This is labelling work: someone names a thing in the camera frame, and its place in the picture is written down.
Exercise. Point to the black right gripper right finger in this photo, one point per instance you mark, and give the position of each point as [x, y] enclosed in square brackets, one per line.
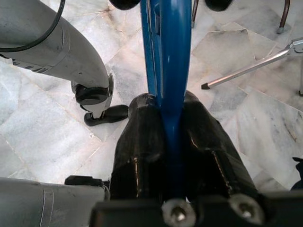
[203, 142]

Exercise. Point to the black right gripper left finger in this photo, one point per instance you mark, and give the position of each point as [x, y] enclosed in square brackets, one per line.
[139, 142]

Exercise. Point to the blue plastic hanger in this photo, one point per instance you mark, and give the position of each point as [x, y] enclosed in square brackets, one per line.
[175, 47]

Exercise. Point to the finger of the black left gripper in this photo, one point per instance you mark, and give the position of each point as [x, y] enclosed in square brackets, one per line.
[219, 4]
[125, 4]

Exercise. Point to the silver metal drying rack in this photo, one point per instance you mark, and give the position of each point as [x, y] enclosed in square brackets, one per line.
[246, 67]

